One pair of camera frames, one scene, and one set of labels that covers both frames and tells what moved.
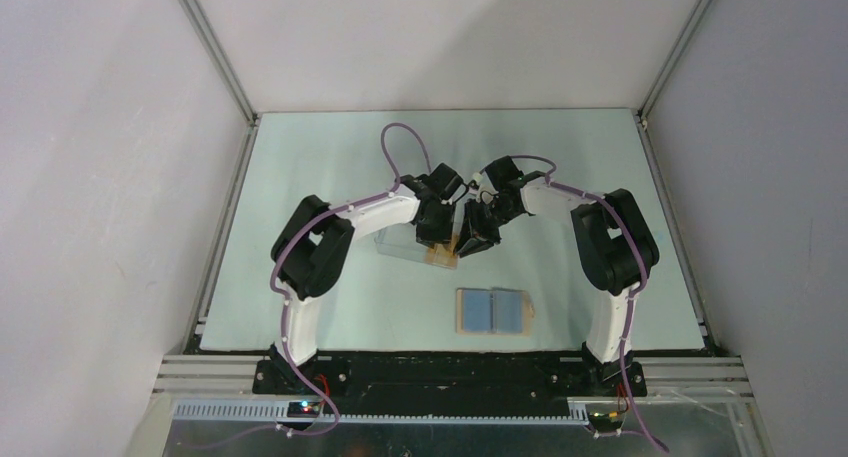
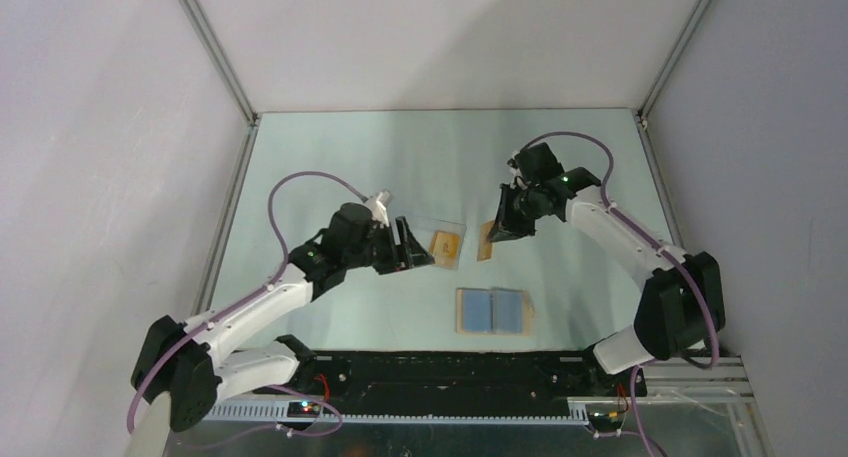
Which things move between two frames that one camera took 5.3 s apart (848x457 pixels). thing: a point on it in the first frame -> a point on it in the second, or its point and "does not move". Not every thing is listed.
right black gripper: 474,236 -> 505,226
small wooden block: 442,256 does not move
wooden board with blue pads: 498,311 does not move
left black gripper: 442,235 -> 414,254
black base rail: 450,386 does not move
